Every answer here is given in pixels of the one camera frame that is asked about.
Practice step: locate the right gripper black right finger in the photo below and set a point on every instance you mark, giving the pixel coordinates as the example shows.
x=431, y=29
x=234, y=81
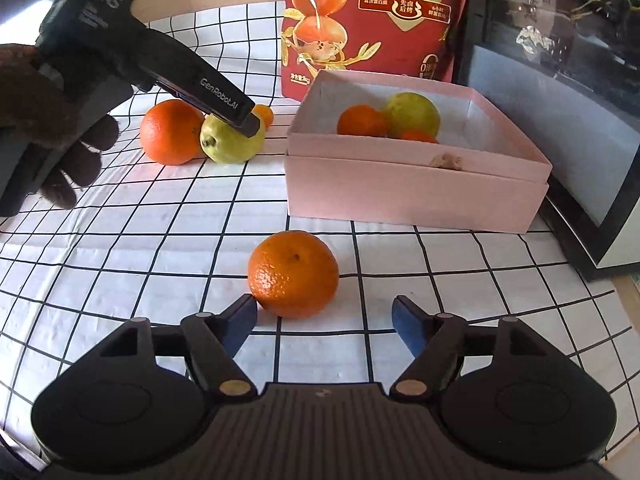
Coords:
x=439, y=344

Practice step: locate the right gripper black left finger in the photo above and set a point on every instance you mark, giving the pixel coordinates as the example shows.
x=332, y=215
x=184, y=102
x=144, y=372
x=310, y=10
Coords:
x=208, y=343

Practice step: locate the mandarin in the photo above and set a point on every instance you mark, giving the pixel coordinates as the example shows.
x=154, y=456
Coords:
x=362, y=120
x=293, y=274

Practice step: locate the green guava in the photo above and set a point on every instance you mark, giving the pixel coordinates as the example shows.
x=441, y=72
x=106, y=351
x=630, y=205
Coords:
x=222, y=144

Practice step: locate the dark gloved left hand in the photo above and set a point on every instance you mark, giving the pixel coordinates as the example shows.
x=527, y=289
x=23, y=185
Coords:
x=31, y=106

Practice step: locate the white black grid tablecloth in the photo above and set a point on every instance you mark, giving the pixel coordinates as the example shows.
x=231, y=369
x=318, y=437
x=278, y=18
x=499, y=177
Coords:
x=164, y=242

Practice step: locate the large orange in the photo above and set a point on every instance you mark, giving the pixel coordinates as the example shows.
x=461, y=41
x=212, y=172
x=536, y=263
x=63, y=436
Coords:
x=170, y=133

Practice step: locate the pink cardboard box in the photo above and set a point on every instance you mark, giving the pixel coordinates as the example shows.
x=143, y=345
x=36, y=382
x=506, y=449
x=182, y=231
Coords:
x=483, y=173

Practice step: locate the tiny kumquat orange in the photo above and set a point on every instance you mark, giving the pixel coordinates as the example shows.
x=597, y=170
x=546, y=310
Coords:
x=265, y=114

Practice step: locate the small orange inside box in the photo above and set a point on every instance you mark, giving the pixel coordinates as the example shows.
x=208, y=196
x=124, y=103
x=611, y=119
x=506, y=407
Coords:
x=418, y=136

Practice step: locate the guava inside box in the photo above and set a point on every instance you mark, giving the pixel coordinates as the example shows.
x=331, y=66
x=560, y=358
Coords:
x=411, y=111

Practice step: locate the mandarin inside box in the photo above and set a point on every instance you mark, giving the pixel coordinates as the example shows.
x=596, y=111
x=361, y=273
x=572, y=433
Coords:
x=362, y=120

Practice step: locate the red snack bag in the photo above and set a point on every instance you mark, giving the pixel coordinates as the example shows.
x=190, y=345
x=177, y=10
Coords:
x=402, y=37

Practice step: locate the black framed picture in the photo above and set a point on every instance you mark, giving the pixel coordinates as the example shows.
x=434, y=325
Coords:
x=566, y=72

